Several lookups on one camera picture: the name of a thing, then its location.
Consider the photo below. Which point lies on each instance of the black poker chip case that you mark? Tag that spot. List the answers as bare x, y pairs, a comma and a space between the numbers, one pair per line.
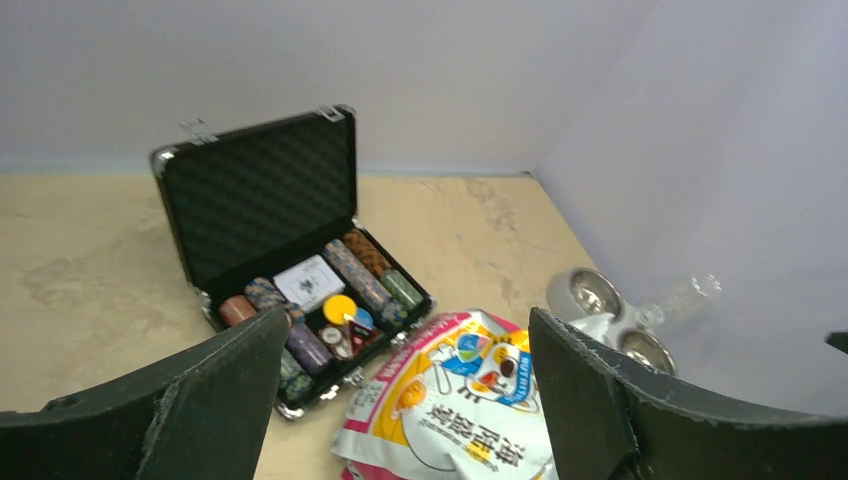
255, 201

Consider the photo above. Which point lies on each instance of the yellow dealer chip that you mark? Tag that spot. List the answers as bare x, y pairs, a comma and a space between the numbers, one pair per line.
338, 309

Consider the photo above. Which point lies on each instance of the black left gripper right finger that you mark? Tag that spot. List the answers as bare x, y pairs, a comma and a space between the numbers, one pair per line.
611, 417

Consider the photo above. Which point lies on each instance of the white playing card box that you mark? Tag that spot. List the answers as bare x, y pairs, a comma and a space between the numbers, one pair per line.
309, 283

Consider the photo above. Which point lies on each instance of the pet food bag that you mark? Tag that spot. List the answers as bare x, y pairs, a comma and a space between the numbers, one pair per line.
458, 401

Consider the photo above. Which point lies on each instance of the grey double pet bowl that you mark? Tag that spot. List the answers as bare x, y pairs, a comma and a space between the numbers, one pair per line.
586, 299

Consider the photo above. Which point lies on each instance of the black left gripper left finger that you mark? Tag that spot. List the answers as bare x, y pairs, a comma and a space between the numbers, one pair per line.
201, 413

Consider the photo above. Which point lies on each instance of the clear water bottle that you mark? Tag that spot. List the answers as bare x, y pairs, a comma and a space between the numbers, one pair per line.
679, 301

